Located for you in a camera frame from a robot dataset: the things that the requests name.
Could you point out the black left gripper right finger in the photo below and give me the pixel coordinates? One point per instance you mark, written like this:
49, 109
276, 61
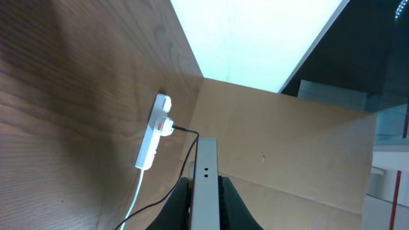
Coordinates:
234, 215

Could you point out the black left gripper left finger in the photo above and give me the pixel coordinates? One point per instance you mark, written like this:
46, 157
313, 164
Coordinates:
174, 214

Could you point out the white USB charger adapter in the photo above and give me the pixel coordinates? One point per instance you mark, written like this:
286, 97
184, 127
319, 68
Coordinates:
164, 126

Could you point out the cardboard barrier board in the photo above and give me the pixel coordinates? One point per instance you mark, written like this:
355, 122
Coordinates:
296, 164

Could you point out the white power strip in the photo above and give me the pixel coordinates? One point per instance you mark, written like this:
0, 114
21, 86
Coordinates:
149, 145

